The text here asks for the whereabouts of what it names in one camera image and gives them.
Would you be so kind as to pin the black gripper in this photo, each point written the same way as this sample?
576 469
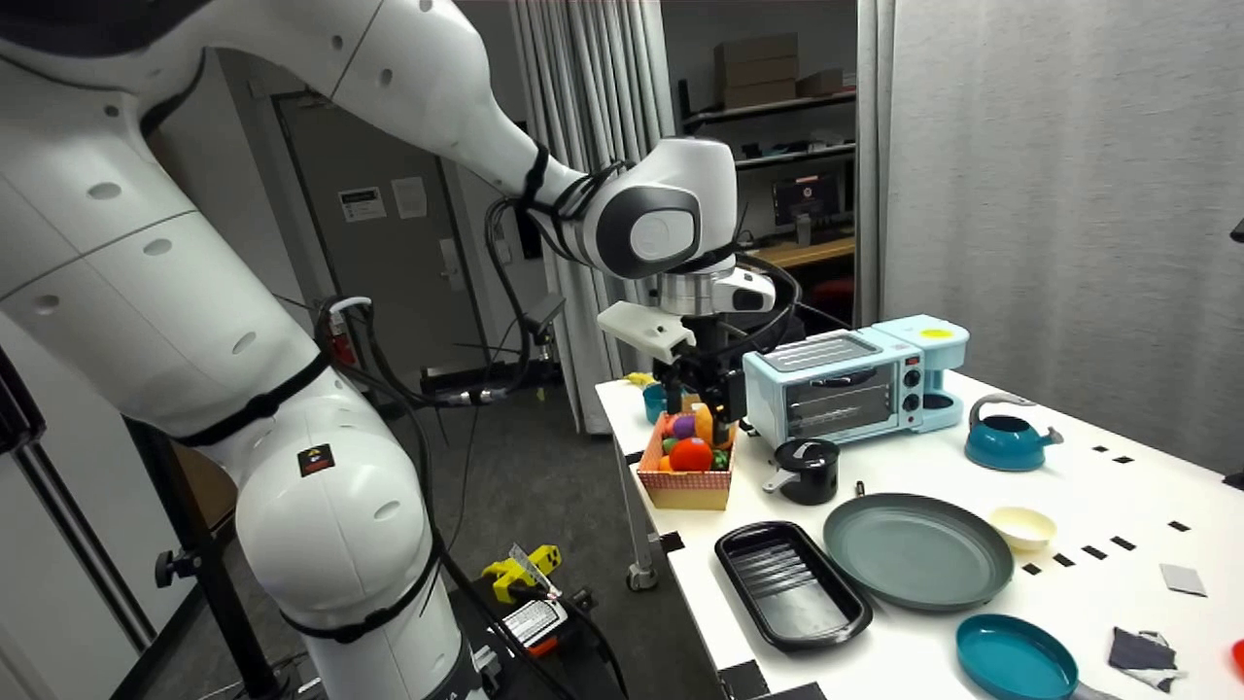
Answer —
714 350

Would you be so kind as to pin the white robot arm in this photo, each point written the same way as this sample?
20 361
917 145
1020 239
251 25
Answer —
129 258

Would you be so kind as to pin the small black pot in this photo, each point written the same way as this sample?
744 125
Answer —
810 489

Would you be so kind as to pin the large grey pan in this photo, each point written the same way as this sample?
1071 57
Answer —
917 555

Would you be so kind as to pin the orange quilted plush fruit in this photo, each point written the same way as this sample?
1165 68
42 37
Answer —
705 427

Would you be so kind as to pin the purple plush fruit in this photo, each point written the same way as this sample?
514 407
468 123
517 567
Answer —
680 427

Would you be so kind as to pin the teal cup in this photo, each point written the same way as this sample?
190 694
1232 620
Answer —
653 407

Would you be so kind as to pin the red plush tomato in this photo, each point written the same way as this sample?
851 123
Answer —
689 453

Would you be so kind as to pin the yellow toy piece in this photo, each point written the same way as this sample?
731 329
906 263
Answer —
639 379

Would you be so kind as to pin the red checkered fruit basket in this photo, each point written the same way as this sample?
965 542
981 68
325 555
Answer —
685 493

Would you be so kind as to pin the light blue toaster oven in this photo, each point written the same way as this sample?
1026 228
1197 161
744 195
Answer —
841 392

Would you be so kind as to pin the black tape patch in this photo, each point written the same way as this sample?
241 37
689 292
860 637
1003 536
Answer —
670 542
744 683

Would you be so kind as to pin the grey table leg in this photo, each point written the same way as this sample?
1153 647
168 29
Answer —
639 530

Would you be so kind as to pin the black grill tray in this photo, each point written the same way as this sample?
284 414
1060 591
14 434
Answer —
790 587

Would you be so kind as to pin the yellow clamp tool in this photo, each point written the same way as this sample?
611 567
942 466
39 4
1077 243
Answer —
526 574

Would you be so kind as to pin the dark shelf unit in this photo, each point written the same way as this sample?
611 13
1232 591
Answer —
790 158

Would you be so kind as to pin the teal kettle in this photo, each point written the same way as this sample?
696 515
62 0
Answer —
1003 446

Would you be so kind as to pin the white curtain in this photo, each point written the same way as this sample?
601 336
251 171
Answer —
588 119

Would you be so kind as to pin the cardboard box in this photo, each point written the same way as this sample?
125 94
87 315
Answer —
758 68

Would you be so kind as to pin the grey door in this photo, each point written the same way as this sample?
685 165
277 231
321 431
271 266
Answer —
376 274

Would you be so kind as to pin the small black tape square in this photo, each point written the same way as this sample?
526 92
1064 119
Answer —
1031 569

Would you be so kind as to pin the grey curtain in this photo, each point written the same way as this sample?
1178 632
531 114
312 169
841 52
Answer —
1074 195

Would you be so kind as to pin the black tripod stand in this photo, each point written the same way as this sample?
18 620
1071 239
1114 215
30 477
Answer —
168 569

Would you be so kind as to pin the red toy food piece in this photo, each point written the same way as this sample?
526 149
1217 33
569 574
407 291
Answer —
1237 660

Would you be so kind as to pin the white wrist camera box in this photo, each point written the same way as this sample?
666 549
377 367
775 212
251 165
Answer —
646 332

